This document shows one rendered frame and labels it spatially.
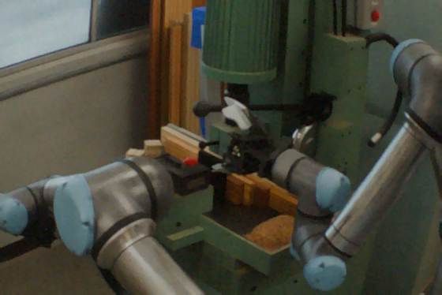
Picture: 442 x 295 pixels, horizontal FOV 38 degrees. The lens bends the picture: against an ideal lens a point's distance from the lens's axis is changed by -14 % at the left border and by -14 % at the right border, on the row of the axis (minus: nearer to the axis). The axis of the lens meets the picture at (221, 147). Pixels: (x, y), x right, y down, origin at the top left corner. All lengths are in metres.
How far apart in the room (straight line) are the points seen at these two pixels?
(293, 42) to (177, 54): 1.40
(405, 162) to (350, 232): 0.16
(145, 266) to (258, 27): 0.75
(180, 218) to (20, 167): 1.45
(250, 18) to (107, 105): 1.72
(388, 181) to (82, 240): 0.52
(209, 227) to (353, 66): 0.52
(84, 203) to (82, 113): 2.11
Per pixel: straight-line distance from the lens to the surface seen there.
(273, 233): 1.54
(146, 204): 1.08
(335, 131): 1.72
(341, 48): 1.68
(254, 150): 1.39
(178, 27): 3.03
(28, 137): 2.94
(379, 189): 1.19
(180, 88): 3.12
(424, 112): 1.16
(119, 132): 3.32
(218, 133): 1.71
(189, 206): 1.62
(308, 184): 1.30
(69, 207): 1.04
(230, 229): 1.59
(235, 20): 1.57
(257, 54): 1.61
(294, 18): 1.69
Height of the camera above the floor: 1.69
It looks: 23 degrees down
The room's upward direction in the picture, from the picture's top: 4 degrees clockwise
